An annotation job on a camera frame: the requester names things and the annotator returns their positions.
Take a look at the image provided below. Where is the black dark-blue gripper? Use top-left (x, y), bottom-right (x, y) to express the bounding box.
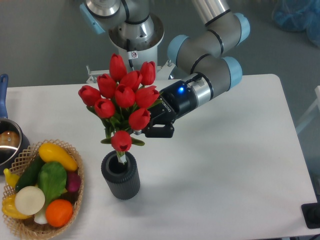
top-left (133, 81), bottom-right (198, 138)

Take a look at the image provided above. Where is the red tulip bouquet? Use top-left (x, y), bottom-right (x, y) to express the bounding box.
top-left (78, 54), bottom-right (160, 164)

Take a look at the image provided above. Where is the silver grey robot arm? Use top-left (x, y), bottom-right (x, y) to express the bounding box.
top-left (80, 0), bottom-right (250, 138)

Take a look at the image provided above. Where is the dark grey ribbed vase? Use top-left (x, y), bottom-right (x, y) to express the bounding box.
top-left (101, 150), bottom-right (141, 200)

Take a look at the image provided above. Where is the purple red onion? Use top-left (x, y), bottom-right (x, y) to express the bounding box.
top-left (65, 172), bottom-right (82, 193)

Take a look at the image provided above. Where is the yellow squash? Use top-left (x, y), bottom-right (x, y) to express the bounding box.
top-left (38, 142), bottom-right (78, 172)

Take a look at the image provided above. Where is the green lettuce leaf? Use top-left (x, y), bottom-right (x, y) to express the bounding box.
top-left (37, 161), bottom-right (67, 207)

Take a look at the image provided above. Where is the woven wicker basket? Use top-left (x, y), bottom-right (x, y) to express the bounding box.
top-left (0, 139), bottom-right (85, 240)

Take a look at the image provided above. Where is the orange fruit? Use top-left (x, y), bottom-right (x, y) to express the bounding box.
top-left (45, 199), bottom-right (73, 227)

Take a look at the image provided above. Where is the green cucumber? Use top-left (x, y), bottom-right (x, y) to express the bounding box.
top-left (15, 155), bottom-right (45, 193)

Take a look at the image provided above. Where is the white round radish slice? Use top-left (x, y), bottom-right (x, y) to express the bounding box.
top-left (14, 186), bottom-right (45, 216)

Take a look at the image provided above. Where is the black device at table edge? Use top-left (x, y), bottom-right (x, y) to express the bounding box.
top-left (301, 202), bottom-right (320, 229)

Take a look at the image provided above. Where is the blue plastic bag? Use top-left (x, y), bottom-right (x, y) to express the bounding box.
top-left (271, 0), bottom-right (320, 47)

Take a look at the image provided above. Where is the yellow bell pepper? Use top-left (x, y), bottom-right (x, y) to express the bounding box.
top-left (2, 194), bottom-right (32, 220)

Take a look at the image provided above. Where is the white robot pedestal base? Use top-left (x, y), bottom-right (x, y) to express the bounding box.
top-left (86, 39), bottom-right (176, 84)

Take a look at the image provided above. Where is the dark saucepan blue handle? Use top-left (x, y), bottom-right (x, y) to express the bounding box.
top-left (0, 73), bottom-right (30, 176)

